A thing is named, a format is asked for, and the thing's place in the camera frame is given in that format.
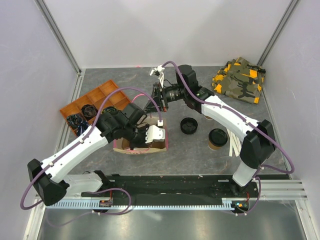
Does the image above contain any white slotted cable duct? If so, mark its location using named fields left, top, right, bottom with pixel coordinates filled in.
left=46, top=198, right=249, bottom=211

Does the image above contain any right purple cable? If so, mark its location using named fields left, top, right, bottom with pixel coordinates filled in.
left=162, top=60, right=295, bottom=218

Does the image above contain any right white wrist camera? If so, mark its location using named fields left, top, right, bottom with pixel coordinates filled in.
left=149, top=65, right=165, bottom=88

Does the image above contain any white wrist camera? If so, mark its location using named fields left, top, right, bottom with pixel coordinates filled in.
left=149, top=65, right=165, bottom=88
left=145, top=120, right=166, bottom=144

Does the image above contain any orange compartment tray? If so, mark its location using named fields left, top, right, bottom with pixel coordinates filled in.
left=59, top=79, right=131, bottom=135

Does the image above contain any black cup lid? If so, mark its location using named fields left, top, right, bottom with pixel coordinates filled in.
left=208, top=128, right=229, bottom=146
left=180, top=117, right=198, bottom=135

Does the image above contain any camouflage folded cloth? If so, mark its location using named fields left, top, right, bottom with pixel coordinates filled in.
left=212, top=57, right=266, bottom=104

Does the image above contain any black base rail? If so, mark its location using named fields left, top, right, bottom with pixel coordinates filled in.
left=82, top=170, right=261, bottom=208

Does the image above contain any white wrapped straw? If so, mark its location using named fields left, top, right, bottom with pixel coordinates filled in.
left=230, top=132, right=242, bottom=157
left=227, top=129, right=239, bottom=157

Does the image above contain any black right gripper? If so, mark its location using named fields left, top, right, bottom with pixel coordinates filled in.
left=144, top=82, right=187, bottom=115

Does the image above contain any dark rolled tie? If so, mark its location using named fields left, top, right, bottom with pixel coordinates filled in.
left=66, top=113, right=83, bottom=130

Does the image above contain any blue striped rolled tie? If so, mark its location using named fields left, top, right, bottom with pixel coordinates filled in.
left=76, top=121, right=89, bottom=137

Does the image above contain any pink and cream paper bag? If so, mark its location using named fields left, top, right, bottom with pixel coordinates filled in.
left=113, top=113, right=168, bottom=155

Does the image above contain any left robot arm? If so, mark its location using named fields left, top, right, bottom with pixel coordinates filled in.
left=27, top=103, right=164, bottom=206

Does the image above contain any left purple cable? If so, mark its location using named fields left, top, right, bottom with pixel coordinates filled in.
left=19, top=86, right=165, bottom=227

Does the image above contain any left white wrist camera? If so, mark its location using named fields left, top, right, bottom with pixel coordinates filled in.
left=145, top=120, right=166, bottom=144

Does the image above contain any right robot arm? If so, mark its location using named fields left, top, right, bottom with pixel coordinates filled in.
left=144, top=64, right=276, bottom=197

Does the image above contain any brown paper cup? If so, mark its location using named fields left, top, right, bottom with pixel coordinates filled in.
left=207, top=128, right=229, bottom=151

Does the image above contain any brown rolled tie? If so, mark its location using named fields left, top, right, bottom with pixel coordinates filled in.
left=81, top=104, right=98, bottom=120

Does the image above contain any purple cable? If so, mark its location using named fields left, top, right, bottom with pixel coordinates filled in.
left=162, top=60, right=295, bottom=218
left=19, top=86, right=165, bottom=227

